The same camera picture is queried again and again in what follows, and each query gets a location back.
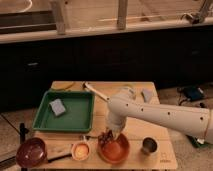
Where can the dark red grape bunch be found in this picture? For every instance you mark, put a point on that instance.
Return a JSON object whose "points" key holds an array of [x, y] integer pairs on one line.
{"points": [[105, 137]]}

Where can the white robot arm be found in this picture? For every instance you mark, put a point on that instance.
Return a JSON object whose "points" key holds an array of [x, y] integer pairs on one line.
{"points": [[192, 121]]}

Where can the red orange bowl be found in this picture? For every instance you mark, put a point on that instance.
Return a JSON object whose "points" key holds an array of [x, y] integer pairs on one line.
{"points": [[115, 151]]}

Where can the dark purple bowl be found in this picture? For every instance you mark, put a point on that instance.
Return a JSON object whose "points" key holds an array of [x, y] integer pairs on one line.
{"points": [[31, 153]]}

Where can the grey triangular cloth piece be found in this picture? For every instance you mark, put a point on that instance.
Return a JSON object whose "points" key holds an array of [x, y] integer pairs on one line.
{"points": [[147, 95]]}

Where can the green plastic tray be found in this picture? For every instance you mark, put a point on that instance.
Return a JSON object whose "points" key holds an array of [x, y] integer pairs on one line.
{"points": [[77, 118]]}

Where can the yellow banana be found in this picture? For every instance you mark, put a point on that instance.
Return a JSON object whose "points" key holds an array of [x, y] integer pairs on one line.
{"points": [[62, 85]]}

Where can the grey blue sponge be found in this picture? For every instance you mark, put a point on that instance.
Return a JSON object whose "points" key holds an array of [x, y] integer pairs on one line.
{"points": [[57, 107]]}

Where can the wooden folding table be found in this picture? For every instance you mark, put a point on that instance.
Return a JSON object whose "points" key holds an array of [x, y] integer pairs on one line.
{"points": [[135, 130]]}

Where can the small orange cup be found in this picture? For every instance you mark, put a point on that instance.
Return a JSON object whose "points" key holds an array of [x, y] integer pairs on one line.
{"points": [[80, 151]]}

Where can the dark metal cup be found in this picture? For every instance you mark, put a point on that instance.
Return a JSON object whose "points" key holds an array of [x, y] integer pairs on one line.
{"points": [[149, 146]]}

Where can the green bin with clutter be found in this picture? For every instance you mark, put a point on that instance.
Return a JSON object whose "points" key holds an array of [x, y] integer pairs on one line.
{"points": [[197, 144]]}

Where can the black handled utensil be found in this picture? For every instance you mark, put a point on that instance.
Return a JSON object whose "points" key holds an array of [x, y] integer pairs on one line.
{"points": [[59, 157]]}

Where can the black table stand post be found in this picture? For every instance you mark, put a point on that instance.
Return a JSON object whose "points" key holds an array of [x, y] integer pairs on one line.
{"points": [[23, 132]]}

